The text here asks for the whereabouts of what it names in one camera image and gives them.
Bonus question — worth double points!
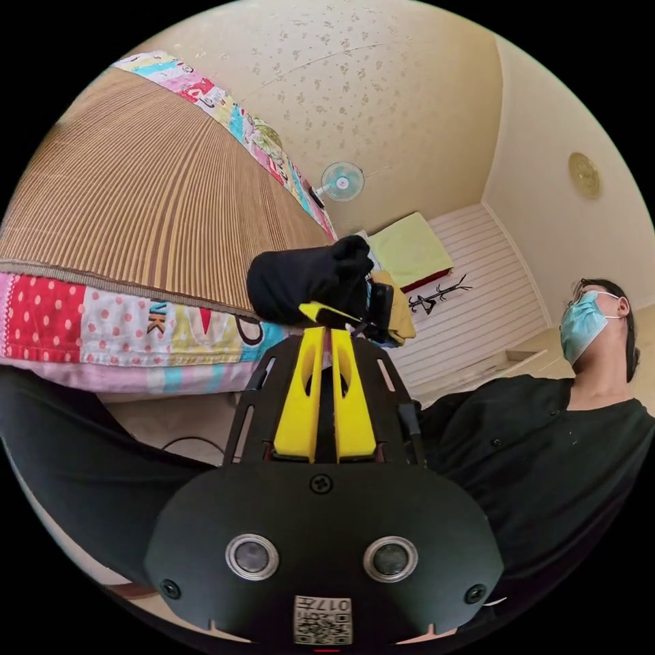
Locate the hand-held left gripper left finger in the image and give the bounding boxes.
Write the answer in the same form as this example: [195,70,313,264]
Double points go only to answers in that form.
[272,327,325,465]

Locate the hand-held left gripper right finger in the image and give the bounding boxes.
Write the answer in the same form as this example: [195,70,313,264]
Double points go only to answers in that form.
[330,329,378,463]

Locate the black pants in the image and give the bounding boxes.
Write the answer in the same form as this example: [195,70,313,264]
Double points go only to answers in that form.
[246,235,376,326]

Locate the pile of clothes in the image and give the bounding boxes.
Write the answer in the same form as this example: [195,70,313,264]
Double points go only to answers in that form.
[370,270,417,347]

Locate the black coat rack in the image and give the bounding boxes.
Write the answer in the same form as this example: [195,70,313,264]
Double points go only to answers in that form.
[407,274,474,315]

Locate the small light blue fan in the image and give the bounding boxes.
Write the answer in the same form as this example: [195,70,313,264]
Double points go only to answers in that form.
[312,161,366,207]

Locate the person's body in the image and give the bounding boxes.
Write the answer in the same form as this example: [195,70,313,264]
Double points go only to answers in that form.
[0,278,655,631]

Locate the bed with woven mat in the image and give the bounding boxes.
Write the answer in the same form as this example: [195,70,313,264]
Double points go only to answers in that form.
[0,50,342,396]

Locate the round ceiling lamp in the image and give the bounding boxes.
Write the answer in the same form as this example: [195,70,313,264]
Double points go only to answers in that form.
[567,151,602,200]

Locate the black cable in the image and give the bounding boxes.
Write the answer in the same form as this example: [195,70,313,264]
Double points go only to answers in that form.
[161,435,227,467]

